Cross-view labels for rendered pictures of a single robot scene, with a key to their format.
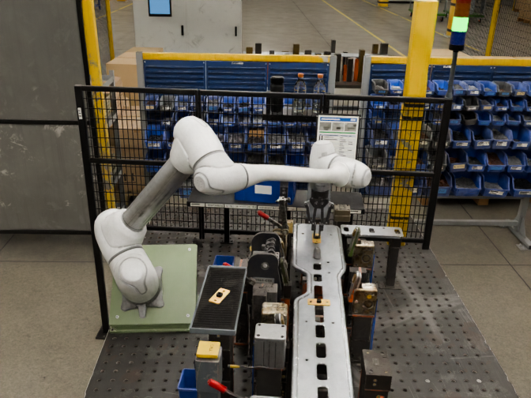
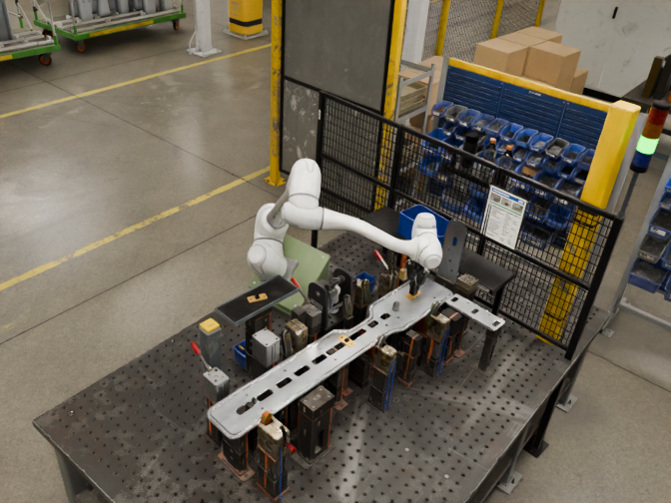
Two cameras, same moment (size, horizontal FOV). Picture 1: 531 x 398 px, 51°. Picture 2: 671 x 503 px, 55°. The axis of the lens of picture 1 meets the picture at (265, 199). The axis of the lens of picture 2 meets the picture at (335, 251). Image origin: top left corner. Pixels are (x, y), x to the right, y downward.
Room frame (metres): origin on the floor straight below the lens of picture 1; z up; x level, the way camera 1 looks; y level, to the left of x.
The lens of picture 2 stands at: (0.02, -1.49, 2.94)
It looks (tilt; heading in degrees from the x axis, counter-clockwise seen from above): 34 degrees down; 39
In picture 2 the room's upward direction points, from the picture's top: 5 degrees clockwise
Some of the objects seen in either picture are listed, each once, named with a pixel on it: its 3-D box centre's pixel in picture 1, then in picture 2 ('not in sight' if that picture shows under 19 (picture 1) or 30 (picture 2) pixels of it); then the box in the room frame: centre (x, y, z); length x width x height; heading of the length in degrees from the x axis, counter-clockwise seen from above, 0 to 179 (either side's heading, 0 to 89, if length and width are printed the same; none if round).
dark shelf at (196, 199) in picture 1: (276, 199); (433, 246); (2.65, -0.06, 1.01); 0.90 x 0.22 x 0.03; 87
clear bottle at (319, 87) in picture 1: (319, 93); (505, 164); (2.85, -0.27, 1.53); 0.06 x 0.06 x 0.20
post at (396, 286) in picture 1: (392, 260); (488, 347); (2.34, -0.62, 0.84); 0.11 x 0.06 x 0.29; 87
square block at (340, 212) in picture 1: (339, 239); (461, 306); (2.48, -0.38, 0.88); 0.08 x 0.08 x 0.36; 87
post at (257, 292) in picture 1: (258, 336); (297, 342); (1.66, 0.01, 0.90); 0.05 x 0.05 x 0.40; 87
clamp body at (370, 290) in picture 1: (361, 323); (381, 376); (1.80, -0.39, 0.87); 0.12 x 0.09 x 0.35; 87
